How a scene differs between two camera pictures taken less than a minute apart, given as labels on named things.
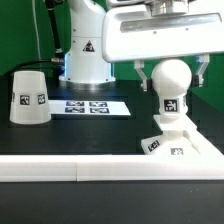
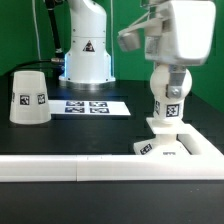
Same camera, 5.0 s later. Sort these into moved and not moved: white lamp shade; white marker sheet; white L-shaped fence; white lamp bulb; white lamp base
Moved: white lamp bulb; white lamp base
Not moved: white marker sheet; white L-shaped fence; white lamp shade
